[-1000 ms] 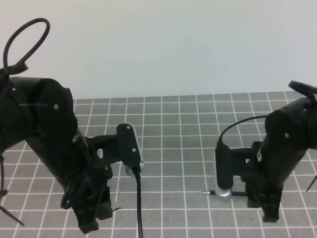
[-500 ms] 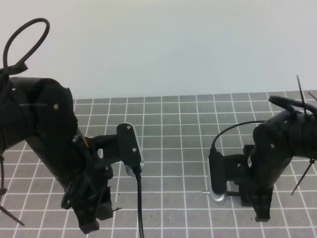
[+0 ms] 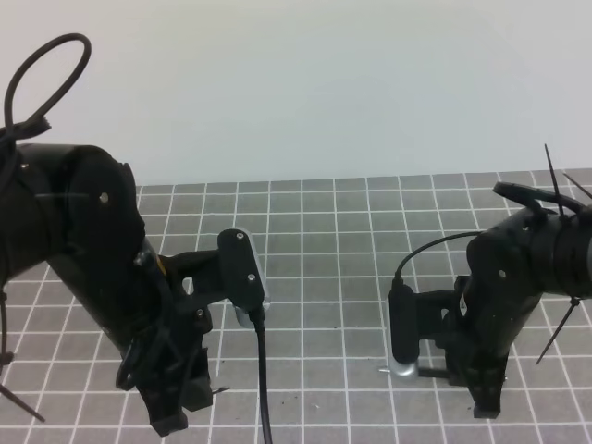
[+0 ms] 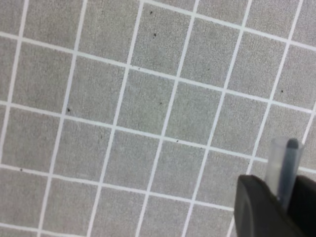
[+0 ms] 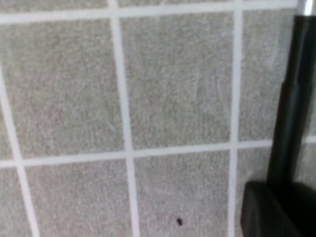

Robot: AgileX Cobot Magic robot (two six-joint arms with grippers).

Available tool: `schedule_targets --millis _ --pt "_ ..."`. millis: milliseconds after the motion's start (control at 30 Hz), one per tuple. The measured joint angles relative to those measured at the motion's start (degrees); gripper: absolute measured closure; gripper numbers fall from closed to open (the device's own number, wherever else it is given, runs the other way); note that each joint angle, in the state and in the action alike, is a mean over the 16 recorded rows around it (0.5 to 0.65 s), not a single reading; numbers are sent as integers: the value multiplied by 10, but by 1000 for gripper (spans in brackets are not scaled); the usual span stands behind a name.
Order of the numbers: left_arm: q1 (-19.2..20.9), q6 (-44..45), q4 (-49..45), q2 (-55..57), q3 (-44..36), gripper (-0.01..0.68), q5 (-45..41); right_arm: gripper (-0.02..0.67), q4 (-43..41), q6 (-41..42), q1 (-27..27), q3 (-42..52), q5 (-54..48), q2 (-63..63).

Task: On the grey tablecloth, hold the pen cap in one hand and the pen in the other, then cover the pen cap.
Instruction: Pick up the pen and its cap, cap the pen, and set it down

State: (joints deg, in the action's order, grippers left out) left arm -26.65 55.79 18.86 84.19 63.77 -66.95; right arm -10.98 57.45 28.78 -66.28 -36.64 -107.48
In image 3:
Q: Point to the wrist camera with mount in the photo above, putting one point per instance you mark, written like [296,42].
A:
[232,271]
[414,317]

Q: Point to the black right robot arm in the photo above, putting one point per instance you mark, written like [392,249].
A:
[574,262]

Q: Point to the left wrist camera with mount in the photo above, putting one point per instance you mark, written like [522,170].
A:
[232,271]

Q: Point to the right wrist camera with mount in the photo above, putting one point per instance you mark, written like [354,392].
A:
[414,317]

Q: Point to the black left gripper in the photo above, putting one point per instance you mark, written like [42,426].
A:
[103,233]

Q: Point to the grey pen cap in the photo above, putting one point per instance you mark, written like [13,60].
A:
[220,390]

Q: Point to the black pen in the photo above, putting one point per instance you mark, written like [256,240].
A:
[412,372]

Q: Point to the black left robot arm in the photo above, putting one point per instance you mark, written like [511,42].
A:
[32,233]

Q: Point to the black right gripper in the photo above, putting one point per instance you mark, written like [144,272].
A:
[511,265]

